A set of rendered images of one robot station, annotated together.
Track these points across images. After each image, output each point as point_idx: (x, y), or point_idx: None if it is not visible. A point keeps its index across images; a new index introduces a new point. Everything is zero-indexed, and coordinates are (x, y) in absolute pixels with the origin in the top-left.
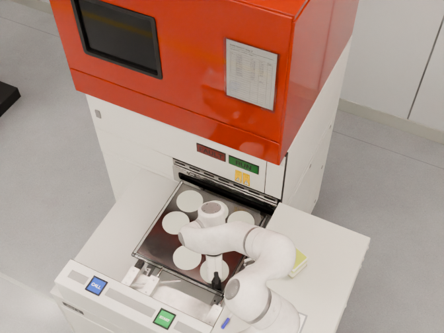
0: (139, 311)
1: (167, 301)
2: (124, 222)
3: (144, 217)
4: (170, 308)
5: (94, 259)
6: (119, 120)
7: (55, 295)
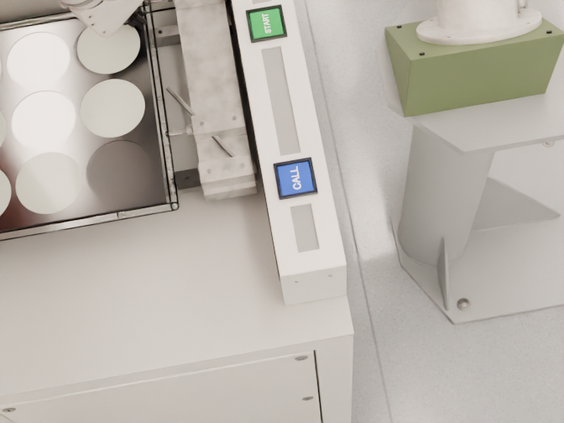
0: (283, 74)
1: (221, 86)
2: (103, 324)
3: (64, 295)
4: (242, 29)
5: (227, 309)
6: None
7: (351, 318)
